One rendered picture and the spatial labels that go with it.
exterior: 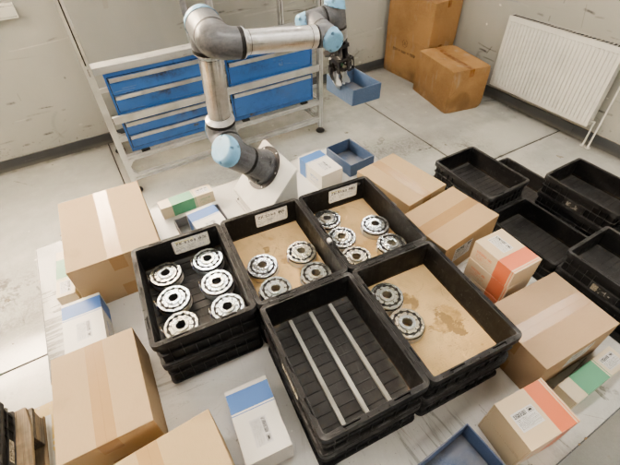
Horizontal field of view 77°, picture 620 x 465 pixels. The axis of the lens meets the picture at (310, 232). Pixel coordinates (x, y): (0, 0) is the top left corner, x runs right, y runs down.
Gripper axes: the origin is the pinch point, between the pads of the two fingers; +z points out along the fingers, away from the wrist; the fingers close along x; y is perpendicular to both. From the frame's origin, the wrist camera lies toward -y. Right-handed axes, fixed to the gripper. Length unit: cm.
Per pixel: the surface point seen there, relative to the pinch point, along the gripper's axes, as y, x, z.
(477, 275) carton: 91, -5, 31
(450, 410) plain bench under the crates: 118, -41, 37
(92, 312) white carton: 39, -122, 17
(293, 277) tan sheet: 62, -60, 21
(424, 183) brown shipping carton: 47, 9, 28
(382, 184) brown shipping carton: 38.7, -6.3, 25.9
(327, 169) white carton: 9.5, -16.3, 31.6
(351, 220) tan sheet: 48, -28, 26
